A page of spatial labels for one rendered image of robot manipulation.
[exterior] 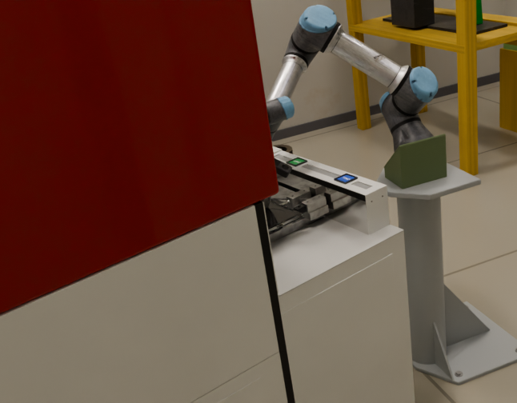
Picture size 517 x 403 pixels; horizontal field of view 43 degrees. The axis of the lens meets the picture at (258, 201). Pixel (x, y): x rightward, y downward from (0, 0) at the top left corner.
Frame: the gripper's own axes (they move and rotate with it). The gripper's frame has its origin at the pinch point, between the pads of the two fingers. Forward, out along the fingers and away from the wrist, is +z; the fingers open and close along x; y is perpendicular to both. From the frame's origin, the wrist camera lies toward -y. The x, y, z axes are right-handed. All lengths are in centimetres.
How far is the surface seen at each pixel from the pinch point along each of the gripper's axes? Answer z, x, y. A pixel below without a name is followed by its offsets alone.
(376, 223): 6.5, -0.5, -35.5
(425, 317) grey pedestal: 67, -35, -44
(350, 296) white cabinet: 22.0, 18.5, -30.0
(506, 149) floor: 91, -276, -71
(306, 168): -4.3, -20.1, -7.9
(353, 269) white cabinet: 13.7, 16.4, -31.0
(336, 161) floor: 92, -258, 48
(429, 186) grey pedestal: 9, -35, -48
